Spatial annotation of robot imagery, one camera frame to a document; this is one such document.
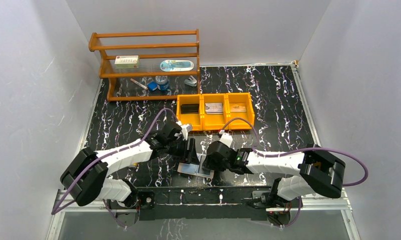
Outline middle yellow bin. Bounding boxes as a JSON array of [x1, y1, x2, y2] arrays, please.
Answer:
[[201, 93, 227, 131]]

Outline white red box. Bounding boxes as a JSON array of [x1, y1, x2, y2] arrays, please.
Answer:
[[114, 55, 140, 69]]

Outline blue white jar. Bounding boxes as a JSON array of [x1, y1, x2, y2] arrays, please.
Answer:
[[155, 75, 169, 92]]

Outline black credit card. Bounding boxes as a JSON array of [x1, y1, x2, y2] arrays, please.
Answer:
[[180, 103, 200, 114]]

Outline small blue cube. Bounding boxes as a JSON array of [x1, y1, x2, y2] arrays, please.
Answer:
[[147, 81, 158, 92]]

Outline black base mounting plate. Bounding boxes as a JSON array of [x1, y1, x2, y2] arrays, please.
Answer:
[[106, 186, 303, 227]]

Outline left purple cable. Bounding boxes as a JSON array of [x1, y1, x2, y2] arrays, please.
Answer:
[[51, 107, 180, 229]]

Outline wooden shelf rack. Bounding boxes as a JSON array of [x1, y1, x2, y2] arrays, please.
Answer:
[[88, 29, 201, 102]]

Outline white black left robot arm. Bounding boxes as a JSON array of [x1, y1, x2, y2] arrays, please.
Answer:
[[60, 121, 198, 208]]

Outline beige card holder wallet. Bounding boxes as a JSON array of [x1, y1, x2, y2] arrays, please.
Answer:
[[177, 153, 215, 179]]

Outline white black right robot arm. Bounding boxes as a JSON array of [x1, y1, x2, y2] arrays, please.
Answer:
[[202, 141, 346, 207]]

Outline left yellow bin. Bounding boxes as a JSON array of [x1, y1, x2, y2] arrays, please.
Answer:
[[176, 94, 205, 131]]

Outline right yellow bin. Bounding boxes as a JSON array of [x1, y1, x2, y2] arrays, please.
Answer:
[[225, 92, 256, 130]]

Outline white marker pen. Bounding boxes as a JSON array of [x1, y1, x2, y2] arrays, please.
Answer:
[[130, 78, 149, 90]]

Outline blue oval package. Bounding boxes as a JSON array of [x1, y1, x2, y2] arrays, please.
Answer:
[[159, 59, 195, 72]]

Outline yellow bin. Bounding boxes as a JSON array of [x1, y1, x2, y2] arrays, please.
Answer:
[[225, 92, 256, 130], [201, 93, 227, 131], [176, 94, 205, 131]]

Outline gold credit card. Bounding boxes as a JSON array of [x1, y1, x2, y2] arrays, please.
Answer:
[[229, 103, 247, 113]]

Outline silver credit card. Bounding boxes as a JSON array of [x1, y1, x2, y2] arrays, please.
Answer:
[[204, 102, 224, 115]]

